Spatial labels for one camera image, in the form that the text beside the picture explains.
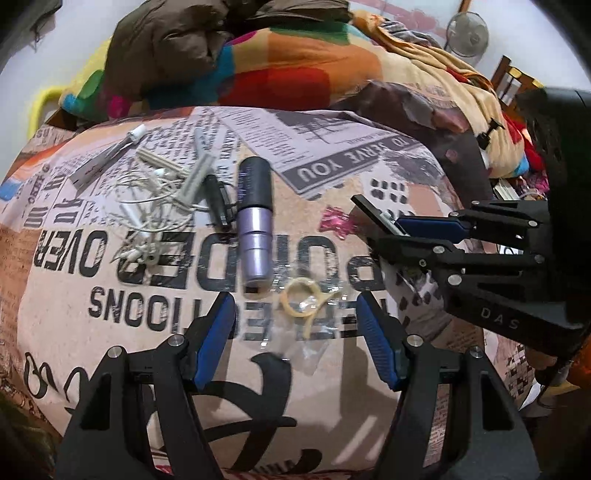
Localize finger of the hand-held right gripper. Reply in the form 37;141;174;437
396;200;552;243
350;195;548;284

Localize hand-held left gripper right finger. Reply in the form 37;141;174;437
355;290;541;480

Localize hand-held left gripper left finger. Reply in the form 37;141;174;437
62;291;238;480

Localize yellow ring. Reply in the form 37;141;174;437
279;277;345;370

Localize white ribbed disposable razor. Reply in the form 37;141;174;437
137;148;191;180

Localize white toothpaste tube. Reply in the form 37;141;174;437
74;124;148;188

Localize red cloth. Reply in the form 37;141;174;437
501;113;550;185

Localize pink candy wrapper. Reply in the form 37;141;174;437
323;207;358;241

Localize newspaper print bedsheet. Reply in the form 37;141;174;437
0;80;546;480

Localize tangled white earphones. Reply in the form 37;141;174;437
108;164;204;278

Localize black plastic clip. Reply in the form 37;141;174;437
203;174;238;232

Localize beige patterned blanket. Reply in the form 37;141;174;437
355;11;522;178

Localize wooden chair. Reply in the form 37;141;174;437
489;55;546;112

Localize grey disposable razor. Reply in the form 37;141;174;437
178;129;218;208

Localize grey electric fan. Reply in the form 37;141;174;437
445;11;490;58

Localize colourful patchwork blanket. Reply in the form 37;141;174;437
60;9;416;121

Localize wooden bed headboard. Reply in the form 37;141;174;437
46;108;95;134

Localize yellow plastic chair back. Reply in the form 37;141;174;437
28;85;63;139

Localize brown puffer jacket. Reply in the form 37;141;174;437
106;0;356;100

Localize black wall screen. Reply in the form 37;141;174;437
28;0;63;33

